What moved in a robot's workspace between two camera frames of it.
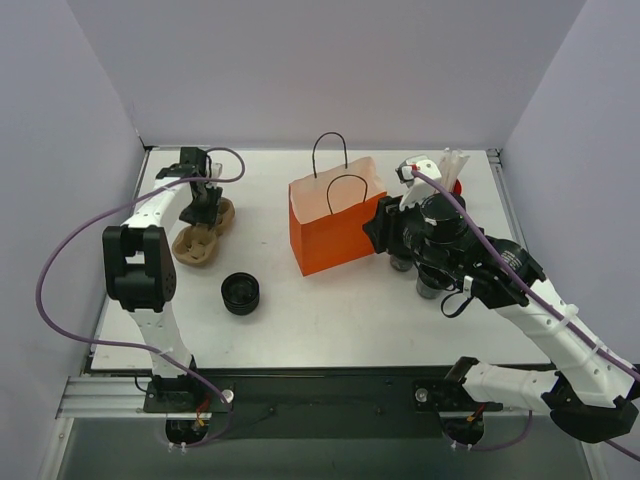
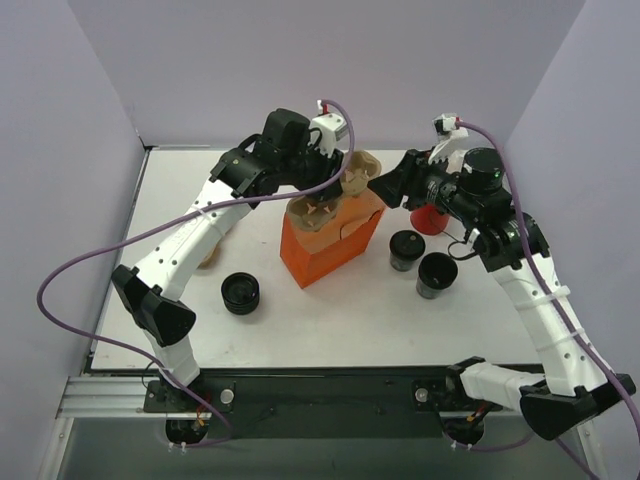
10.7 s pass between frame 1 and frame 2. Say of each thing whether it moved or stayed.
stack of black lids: stayed
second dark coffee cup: stayed
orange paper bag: moved
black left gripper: moved
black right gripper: moved
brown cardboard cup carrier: moved
